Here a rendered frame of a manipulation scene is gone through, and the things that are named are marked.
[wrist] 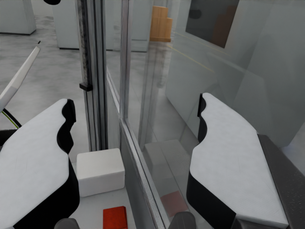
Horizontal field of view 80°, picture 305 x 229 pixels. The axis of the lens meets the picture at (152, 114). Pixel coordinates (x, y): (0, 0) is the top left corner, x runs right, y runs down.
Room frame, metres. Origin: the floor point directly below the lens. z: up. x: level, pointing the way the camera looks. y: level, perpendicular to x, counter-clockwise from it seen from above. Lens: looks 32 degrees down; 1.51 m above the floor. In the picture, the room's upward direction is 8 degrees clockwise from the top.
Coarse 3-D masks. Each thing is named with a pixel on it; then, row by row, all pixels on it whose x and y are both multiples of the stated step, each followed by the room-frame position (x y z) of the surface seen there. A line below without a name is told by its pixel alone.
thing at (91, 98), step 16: (96, 0) 0.67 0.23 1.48; (96, 16) 0.67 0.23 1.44; (96, 32) 0.67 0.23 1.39; (80, 48) 0.69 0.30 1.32; (96, 48) 0.67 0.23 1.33; (96, 64) 0.67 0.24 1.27; (96, 80) 0.66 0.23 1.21; (96, 96) 0.66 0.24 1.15; (96, 112) 0.65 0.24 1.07; (96, 128) 0.66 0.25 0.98; (96, 144) 0.67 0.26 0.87
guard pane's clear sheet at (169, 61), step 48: (144, 0) 0.57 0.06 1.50; (192, 0) 0.34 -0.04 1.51; (240, 0) 0.24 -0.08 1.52; (288, 0) 0.19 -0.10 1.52; (144, 48) 0.53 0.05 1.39; (192, 48) 0.31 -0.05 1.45; (240, 48) 0.22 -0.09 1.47; (288, 48) 0.17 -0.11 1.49; (144, 96) 0.50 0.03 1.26; (192, 96) 0.28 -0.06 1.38; (240, 96) 0.20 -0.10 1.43; (288, 96) 0.15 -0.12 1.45; (144, 144) 0.45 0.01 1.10; (192, 144) 0.25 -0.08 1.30; (288, 144) 0.13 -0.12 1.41
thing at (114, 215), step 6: (108, 210) 0.35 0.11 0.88; (114, 210) 0.35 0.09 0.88; (120, 210) 0.35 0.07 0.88; (108, 216) 0.33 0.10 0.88; (114, 216) 0.33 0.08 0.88; (120, 216) 0.33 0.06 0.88; (126, 216) 0.34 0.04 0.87; (108, 222) 0.31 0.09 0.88; (114, 222) 0.31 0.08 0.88; (120, 222) 0.31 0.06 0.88; (126, 222) 0.32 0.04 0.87; (108, 228) 0.29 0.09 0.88; (114, 228) 0.29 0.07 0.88; (120, 228) 0.30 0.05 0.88; (126, 228) 0.30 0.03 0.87
